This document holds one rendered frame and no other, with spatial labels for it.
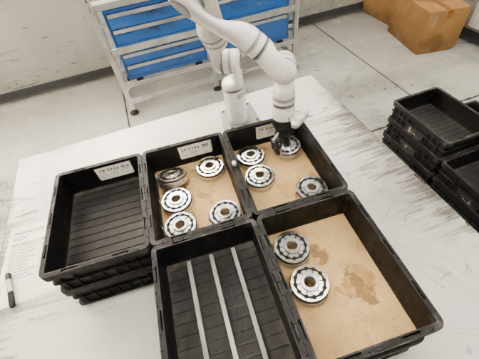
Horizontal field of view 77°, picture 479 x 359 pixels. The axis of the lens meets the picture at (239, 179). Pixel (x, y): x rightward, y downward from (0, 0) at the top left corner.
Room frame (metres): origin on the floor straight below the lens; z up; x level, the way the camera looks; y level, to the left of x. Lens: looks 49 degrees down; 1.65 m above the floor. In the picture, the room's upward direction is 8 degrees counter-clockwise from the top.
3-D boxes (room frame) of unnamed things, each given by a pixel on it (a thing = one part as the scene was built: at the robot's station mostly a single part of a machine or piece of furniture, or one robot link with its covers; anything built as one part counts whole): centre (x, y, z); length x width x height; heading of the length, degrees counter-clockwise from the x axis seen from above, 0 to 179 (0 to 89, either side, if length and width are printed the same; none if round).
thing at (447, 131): (1.18, -1.10, 0.37); 0.40 x 0.30 x 0.45; 14
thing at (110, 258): (0.60, 0.45, 0.92); 0.40 x 0.30 x 0.02; 10
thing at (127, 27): (2.56, 0.48, 0.60); 0.72 x 0.03 x 0.56; 104
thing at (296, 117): (0.79, -0.19, 1.05); 0.11 x 0.09 x 0.06; 50
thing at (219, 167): (0.77, 0.10, 0.86); 0.10 x 0.10 x 0.01
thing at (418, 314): (0.31, -0.21, 0.87); 0.40 x 0.30 x 0.11; 10
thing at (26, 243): (0.59, 0.79, 0.70); 0.33 x 0.23 x 0.01; 14
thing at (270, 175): (0.69, -0.07, 0.86); 0.10 x 0.10 x 0.01
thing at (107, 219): (0.60, 0.45, 0.87); 0.40 x 0.30 x 0.11; 10
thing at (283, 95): (0.81, -0.18, 1.15); 0.09 x 0.07 x 0.15; 169
